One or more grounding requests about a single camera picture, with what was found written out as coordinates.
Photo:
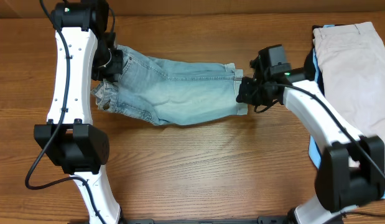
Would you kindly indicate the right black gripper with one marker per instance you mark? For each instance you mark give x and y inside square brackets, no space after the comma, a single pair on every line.
[246,90]

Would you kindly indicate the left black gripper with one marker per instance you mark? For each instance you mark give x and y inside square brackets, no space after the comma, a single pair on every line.
[114,64]

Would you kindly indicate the light blue denim shorts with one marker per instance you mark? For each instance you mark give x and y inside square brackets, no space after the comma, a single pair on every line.
[162,91]

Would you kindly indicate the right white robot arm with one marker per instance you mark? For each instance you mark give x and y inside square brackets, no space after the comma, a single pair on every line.
[351,170]

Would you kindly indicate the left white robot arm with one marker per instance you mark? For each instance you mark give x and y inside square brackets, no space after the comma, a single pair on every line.
[86,51]

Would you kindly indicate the beige shorts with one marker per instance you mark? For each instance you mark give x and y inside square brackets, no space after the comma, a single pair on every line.
[351,59]

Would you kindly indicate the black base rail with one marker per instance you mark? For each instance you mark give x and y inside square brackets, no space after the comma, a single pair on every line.
[207,221]

